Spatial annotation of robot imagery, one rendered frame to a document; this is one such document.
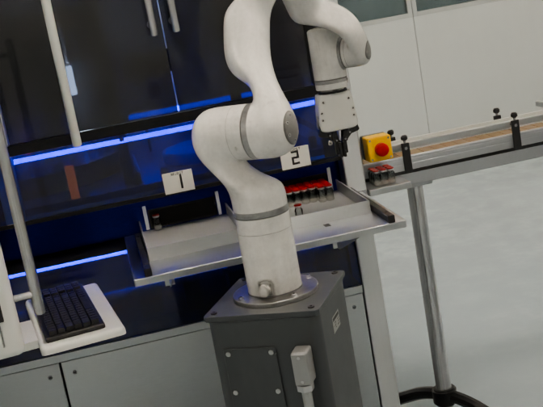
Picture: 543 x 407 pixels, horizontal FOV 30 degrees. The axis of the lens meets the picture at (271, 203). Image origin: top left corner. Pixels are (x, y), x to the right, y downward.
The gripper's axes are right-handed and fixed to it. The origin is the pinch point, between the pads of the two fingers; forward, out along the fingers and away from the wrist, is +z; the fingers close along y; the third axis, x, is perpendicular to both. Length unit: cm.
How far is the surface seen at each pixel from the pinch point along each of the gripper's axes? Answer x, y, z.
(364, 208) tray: -1.8, -3.9, 17.3
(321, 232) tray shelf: 6.9, 10.3, 19.1
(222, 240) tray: -1.7, 34.6, 17.7
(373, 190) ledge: -27.9, -14.2, 19.0
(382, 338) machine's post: -28, -10, 65
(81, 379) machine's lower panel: -28, 79, 56
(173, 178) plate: -28, 42, 4
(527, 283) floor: -158, -112, 105
